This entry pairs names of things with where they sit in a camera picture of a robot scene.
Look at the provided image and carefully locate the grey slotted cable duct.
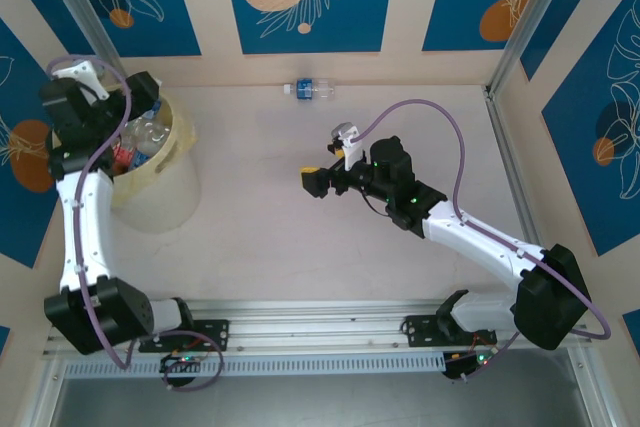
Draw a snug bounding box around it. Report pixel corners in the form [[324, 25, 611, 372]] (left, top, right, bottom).
[[63, 351, 447, 379]]

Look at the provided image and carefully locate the clear bottle blue label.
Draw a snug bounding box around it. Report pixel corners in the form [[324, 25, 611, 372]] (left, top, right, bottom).
[[282, 77, 336, 101]]

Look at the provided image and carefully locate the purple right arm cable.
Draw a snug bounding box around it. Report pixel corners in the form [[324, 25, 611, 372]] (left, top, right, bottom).
[[354, 98, 612, 386]]

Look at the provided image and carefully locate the aluminium frame post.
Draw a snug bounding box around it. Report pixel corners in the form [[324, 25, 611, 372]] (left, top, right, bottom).
[[35, 0, 127, 79], [487, 0, 572, 98]]

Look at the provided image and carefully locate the aluminium side rail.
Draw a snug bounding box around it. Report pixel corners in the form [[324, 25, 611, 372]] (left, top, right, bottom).
[[483, 85, 544, 258]]

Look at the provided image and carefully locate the clear plastic bottle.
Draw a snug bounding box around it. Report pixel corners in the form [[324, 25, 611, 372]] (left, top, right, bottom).
[[122, 116, 172, 156]]

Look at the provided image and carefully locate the cream plastic bin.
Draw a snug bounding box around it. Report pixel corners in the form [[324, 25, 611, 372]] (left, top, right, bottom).
[[107, 90, 202, 234]]

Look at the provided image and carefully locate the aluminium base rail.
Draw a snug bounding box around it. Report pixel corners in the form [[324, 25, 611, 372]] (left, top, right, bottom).
[[42, 298, 596, 359]]

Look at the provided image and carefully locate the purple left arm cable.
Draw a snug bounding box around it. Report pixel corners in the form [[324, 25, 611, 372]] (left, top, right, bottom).
[[45, 54, 225, 392]]

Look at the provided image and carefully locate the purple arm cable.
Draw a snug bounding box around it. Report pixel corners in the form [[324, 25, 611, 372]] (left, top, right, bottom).
[[354, 98, 612, 386], [45, 54, 225, 392]]

